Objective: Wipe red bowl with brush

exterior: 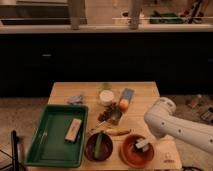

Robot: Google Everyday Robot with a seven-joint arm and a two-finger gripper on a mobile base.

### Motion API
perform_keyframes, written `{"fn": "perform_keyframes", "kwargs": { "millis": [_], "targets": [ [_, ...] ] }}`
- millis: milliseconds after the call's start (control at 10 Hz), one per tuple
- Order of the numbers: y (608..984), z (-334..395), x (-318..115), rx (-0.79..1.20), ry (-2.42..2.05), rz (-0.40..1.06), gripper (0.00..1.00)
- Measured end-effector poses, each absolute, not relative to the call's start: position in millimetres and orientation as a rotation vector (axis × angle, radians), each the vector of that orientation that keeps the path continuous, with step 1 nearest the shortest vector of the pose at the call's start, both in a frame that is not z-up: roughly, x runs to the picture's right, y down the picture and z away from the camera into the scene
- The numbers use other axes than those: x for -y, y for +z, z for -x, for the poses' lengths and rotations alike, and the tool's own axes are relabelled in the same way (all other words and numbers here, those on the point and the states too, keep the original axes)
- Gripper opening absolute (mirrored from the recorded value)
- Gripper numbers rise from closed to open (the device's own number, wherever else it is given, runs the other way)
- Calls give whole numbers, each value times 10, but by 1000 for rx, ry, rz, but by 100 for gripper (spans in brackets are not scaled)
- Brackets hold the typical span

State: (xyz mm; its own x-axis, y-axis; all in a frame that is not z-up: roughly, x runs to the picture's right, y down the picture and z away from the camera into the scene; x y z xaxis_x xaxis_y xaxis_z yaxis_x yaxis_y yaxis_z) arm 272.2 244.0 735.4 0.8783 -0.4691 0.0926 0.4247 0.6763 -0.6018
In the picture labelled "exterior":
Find white scrub brush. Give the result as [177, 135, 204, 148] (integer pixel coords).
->
[134, 139, 149, 152]

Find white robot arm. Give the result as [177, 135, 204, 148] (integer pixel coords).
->
[144, 97, 213, 154]

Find dark brown bowl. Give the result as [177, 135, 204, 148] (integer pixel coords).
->
[85, 132, 113, 162]

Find red orange bowl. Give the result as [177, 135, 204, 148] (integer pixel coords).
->
[120, 134, 154, 168]

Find green cup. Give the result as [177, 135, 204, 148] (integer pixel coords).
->
[102, 82, 112, 90]

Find white round container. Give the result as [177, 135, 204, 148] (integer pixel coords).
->
[99, 90, 114, 106]

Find orange fruit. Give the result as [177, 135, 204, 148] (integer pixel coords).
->
[119, 99, 129, 111]

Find dark red grapes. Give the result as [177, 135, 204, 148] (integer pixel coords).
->
[98, 103, 117, 122]

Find metal measuring cup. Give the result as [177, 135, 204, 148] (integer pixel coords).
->
[92, 110, 123, 131]

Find grey crumpled cloth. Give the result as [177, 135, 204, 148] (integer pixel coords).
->
[67, 94, 83, 105]

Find yellow banana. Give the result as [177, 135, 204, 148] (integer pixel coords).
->
[105, 129, 131, 136]

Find green vegetable stick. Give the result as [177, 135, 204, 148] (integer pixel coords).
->
[94, 132, 103, 159]

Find wooden block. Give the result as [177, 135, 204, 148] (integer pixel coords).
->
[65, 118, 82, 142]

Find green plastic tray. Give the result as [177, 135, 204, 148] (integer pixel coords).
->
[24, 105, 88, 168]

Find green box on counter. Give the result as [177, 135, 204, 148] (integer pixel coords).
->
[150, 11, 184, 24]

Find black chair frame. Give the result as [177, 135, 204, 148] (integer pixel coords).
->
[0, 130, 26, 171]

